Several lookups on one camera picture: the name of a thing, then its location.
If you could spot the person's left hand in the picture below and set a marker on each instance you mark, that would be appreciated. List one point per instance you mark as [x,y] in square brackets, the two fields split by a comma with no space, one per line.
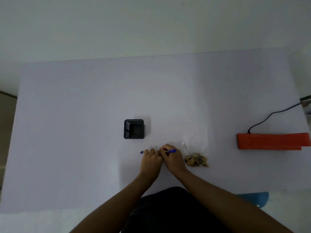
[151,163]

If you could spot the person's right hand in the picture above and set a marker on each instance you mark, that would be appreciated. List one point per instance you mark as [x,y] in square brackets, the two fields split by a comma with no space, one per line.
[175,161]

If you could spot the blue pen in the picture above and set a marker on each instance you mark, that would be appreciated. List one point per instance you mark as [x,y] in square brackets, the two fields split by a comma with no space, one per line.
[173,151]

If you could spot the clear plastic bag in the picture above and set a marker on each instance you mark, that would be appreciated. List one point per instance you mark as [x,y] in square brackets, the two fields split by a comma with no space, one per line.
[194,143]

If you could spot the orange heat sealer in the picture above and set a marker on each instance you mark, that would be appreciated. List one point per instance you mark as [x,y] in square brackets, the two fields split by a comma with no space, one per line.
[267,141]

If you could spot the person's left forearm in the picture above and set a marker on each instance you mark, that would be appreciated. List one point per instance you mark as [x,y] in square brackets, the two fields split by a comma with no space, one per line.
[114,206]

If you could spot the person's right forearm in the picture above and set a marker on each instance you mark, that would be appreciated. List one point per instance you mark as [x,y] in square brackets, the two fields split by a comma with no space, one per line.
[230,206]

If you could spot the person's black shirt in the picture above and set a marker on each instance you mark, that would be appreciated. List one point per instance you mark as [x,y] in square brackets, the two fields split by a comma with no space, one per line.
[175,213]

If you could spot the black mesh pen holder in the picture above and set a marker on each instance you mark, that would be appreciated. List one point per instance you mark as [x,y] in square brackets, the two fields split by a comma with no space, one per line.
[134,129]

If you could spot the blue round stool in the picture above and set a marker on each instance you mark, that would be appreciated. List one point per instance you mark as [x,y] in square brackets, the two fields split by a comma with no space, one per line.
[255,198]

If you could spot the black box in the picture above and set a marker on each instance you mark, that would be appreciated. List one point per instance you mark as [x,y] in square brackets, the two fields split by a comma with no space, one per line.
[306,98]

